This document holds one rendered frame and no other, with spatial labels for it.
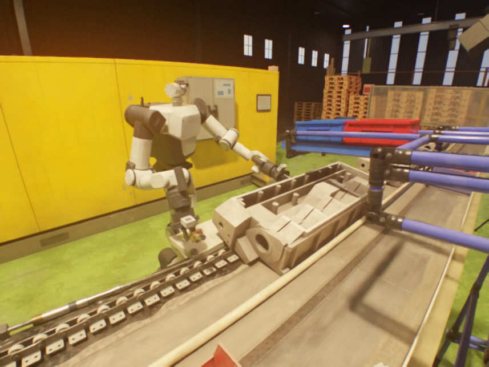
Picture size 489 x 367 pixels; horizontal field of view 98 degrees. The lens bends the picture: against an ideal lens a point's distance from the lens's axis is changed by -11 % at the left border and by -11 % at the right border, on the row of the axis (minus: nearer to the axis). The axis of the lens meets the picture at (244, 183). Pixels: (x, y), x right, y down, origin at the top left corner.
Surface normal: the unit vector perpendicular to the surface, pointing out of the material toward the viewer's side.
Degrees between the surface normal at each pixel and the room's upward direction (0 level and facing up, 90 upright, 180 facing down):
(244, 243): 40
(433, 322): 0
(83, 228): 90
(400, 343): 2
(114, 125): 90
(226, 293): 0
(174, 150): 103
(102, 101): 90
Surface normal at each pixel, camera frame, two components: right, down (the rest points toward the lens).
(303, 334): 0.00, -0.94
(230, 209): -0.37, -0.56
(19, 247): 0.65, 0.26
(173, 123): 0.43, 0.32
